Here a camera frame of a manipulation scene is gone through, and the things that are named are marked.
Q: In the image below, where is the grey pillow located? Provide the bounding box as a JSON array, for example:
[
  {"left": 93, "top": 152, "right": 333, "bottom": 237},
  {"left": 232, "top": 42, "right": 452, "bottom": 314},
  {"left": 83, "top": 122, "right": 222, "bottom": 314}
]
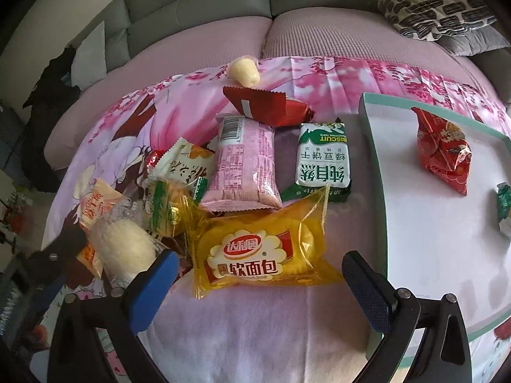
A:
[{"left": 433, "top": 24, "right": 507, "bottom": 56}]

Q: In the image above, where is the red crinkled snack bag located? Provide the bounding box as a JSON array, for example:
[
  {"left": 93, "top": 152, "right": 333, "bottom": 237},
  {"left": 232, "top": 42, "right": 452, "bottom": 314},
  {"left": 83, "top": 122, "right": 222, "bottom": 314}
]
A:
[{"left": 411, "top": 107, "right": 474, "bottom": 196}]

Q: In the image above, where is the yellow bread packet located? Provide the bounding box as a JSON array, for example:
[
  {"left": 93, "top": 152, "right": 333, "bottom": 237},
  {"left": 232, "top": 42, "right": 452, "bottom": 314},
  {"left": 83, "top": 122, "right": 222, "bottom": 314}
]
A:
[{"left": 181, "top": 185, "right": 344, "bottom": 300}]

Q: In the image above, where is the red biscuit packet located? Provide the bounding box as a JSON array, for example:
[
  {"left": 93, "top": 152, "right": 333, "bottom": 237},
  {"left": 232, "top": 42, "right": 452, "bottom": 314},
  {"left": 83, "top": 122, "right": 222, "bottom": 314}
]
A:
[{"left": 222, "top": 86, "right": 315, "bottom": 128}]

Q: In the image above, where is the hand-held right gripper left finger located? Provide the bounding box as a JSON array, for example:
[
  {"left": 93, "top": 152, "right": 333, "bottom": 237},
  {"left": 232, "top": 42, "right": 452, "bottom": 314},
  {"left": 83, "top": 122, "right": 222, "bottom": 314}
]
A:
[{"left": 48, "top": 249, "right": 180, "bottom": 383}]

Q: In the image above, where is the pink snack packet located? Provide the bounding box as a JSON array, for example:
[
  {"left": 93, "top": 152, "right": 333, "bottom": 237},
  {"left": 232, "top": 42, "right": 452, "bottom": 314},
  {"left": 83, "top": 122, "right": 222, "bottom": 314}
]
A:
[{"left": 198, "top": 114, "right": 283, "bottom": 212}]

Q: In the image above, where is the pink sofa cover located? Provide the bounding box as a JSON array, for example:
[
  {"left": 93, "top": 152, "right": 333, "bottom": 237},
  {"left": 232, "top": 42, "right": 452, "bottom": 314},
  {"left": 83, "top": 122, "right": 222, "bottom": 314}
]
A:
[{"left": 44, "top": 8, "right": 511, "bottom": 172}]

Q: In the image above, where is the black patterned pillow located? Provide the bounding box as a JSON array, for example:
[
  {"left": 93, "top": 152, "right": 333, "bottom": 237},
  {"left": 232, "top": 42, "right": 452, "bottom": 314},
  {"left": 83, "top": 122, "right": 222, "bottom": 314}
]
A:
[{"left": 371, "top": 0, "right": 498, "bottom": 44}]

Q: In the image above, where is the cream packet with orange print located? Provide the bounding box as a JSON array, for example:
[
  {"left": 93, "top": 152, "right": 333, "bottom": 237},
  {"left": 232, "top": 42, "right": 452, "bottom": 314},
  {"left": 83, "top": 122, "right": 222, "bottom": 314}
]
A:
[{"left": 149, "top": 138, "right": 215, "bottom": 186}]

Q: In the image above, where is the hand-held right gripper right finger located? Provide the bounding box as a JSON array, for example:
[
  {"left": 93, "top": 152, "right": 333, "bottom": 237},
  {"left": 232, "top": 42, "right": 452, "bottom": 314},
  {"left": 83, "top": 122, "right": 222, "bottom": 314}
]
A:
[{"left": 341, "top": 251, "right": 474, "bottom": 383}]

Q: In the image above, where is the pale yellow pudding cup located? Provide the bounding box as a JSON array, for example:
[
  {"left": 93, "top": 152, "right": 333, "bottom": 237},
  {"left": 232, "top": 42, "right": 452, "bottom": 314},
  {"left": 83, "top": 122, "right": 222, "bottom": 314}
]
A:
[{"left": 227, "top": 56, "right": 261, "bottom": 87}]

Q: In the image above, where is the black cloth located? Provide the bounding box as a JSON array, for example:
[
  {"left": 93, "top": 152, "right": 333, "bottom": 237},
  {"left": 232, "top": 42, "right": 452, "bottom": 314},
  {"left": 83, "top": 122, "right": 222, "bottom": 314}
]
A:
[{"left": 22, "top": 46, "right": 82, "bottom": 192}]

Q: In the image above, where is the green yellow pastry packet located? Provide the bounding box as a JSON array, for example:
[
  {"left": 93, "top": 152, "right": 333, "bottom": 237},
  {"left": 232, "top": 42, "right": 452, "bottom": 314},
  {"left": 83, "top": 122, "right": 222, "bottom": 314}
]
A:
[{"left": 143, "top": 177, "right": 210, "bottom": 240}]

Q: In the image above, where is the pink printed blanket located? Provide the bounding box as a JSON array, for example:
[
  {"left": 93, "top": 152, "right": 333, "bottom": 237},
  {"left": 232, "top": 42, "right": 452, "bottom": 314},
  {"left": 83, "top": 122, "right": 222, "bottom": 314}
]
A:
[{"left": 40, "top": 56, "right": 511, "bottom": 383}]

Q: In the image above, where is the grey sofa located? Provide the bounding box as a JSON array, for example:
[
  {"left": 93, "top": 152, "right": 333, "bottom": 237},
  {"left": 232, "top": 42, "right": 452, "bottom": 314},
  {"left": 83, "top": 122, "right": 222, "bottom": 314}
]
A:
[{"left": 44, "top": 0, "right": 511, "bottom": 172}]

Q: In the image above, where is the teal rimmed white tray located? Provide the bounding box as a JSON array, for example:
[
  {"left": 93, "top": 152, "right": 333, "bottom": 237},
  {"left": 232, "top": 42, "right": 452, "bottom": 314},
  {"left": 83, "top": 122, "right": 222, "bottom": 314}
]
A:
[{"left": 358, "top": 93, "right": 511, "bottom": 344}]

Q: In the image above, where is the green white snack packet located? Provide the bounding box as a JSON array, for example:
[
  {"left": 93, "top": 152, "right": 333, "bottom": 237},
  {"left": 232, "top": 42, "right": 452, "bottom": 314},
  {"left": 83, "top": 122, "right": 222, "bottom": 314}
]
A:
[{"left": 496, "top": 182, "right": 511, "bottom": 240}]

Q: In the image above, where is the light grey cushion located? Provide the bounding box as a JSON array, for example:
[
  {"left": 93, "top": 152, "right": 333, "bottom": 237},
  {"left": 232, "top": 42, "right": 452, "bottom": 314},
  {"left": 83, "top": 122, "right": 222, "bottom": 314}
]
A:
[{"left": 72, "top": 22, "right": 106, "bottom": 90}]

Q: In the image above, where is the orange bread packet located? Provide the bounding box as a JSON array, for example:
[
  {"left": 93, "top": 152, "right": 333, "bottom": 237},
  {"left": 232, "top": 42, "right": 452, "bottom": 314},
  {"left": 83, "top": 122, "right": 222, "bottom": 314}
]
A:
[{"left": 75, "top": 179, "right": 122, "bottom": 278}]

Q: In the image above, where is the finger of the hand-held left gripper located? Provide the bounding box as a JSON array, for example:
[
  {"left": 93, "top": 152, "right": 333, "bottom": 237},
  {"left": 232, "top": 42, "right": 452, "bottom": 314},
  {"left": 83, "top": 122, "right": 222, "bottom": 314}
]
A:
[{"left": 24, "top": 227, "right": 86, "bottom": 276}]

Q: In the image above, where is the clear white bread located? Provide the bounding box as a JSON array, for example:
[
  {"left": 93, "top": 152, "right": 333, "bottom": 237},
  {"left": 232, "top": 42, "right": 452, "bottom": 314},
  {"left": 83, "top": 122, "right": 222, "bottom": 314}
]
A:
[{"left": 86, "top": 199, "right": 168, "bottom": 288}]

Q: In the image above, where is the green white biscuit packet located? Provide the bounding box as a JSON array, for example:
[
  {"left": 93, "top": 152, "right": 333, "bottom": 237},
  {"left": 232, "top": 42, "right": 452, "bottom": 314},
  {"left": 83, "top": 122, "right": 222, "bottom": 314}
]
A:
[{"left": 280, "top": 117, "right": 354, "bottom": 203}]

